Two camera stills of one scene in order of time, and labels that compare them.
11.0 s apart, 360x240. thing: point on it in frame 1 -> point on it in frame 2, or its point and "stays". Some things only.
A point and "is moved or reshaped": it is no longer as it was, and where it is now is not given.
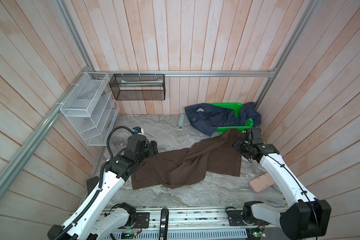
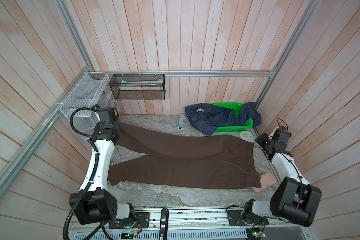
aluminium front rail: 190,217 stays
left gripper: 152,148 -> 118,123
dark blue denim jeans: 206,117 stays
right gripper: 236,144 -> 260,138
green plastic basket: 236,107 stays
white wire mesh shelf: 91,108 stays
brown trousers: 217,152 is moved or reshaped
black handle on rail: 164,225 stays
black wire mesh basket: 138,86 stays
